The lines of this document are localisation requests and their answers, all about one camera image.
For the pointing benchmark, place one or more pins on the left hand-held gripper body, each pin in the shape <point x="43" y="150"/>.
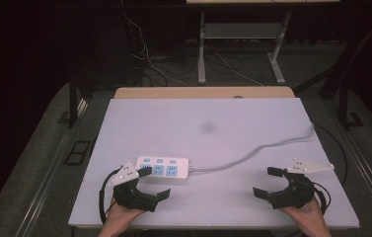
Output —
<point x="131" y="194"/>

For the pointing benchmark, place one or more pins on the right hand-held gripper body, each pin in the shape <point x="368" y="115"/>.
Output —
<point x="297" y="194"/>

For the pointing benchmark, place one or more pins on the white power strip blue sockets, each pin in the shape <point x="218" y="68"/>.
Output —
<point x="170" y="169"/>

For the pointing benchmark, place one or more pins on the person's left hand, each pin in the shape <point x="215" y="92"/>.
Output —
<point x="121" y="215"/>

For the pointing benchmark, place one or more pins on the person's right hand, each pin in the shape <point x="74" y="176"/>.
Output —
<point x="307" y="215"/>

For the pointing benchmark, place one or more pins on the white table cover board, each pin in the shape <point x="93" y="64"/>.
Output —
<point x="206" y="138"/>

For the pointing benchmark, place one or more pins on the wooden table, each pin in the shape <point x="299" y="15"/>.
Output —
<point x="203" y="92"/>

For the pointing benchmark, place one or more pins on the black metal stand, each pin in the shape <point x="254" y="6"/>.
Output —
<point x="72" y="98"/>
<point x="343" y="79"/>

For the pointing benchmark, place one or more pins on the grey metal stand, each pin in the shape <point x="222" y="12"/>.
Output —
<point x="239" y="31"/>

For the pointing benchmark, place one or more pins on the black floor frame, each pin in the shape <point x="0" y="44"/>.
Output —
<point x="77" y="152"/>

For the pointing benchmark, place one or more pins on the metal floor rail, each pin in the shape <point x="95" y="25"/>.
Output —
<point x="367" y="171"/>
<point x="52" y="164"/>

